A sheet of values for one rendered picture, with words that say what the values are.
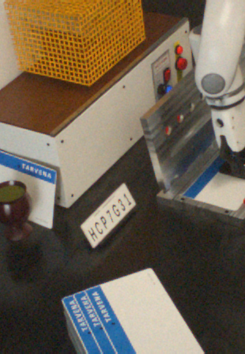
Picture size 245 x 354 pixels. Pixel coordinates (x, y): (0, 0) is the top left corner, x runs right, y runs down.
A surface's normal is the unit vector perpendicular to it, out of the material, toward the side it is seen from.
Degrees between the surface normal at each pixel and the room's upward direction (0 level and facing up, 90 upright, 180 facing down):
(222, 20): 44
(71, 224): 0
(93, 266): 0
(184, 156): 81
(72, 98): 0
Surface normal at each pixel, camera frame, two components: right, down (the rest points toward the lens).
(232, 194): -0.12, -0.80
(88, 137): 0.83, 0.24
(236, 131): 0.73, 0.11
